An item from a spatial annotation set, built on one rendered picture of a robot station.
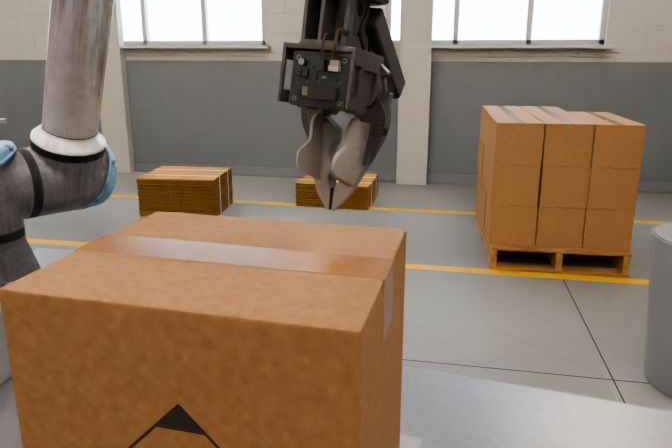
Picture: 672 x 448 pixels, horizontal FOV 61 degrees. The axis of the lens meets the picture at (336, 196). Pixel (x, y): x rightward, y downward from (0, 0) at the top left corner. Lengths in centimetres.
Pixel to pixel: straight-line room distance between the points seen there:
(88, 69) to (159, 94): 552
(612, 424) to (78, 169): 88
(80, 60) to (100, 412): 59
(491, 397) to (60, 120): 77
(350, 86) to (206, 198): 423
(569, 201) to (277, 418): 332
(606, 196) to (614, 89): 235
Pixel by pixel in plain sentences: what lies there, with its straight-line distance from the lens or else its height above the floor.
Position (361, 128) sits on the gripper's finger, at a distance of 55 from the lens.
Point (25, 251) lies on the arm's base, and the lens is 105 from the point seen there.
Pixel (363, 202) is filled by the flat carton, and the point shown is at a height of 6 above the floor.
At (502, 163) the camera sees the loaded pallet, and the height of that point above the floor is 65.
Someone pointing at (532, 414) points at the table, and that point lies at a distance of 87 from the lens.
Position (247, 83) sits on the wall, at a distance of 609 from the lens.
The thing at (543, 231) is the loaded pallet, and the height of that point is 24.
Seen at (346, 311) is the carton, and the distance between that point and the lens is 43.
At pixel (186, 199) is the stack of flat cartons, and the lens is 475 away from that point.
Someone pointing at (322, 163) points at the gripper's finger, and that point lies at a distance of 57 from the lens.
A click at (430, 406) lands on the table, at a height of 83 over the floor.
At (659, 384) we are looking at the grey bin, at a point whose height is 3.
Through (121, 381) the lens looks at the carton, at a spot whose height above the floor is 105.
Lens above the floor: 131
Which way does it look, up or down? 14 degrees down
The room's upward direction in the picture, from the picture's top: straight up
